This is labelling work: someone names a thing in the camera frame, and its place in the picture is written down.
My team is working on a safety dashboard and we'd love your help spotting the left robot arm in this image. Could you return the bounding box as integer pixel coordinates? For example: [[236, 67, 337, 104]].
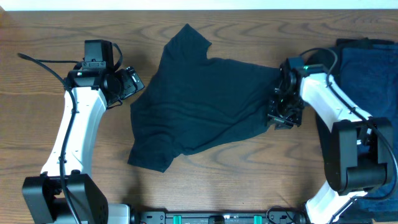
[[22, 67, 144, 223]]

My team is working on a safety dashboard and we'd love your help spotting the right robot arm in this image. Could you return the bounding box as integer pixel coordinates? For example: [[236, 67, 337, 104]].
[[267, 62, 397, 223]]

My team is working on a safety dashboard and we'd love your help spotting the dark teal t-shirt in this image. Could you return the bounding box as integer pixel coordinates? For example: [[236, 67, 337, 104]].
[[127, 25, 280, 172]]

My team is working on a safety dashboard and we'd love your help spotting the blue garment in pile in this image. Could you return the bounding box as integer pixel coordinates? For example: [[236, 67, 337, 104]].
[[339, 43, 398, 215]]

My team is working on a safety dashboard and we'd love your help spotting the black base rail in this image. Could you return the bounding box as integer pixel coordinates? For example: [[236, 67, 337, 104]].
[[108, 204, 310, 224]]

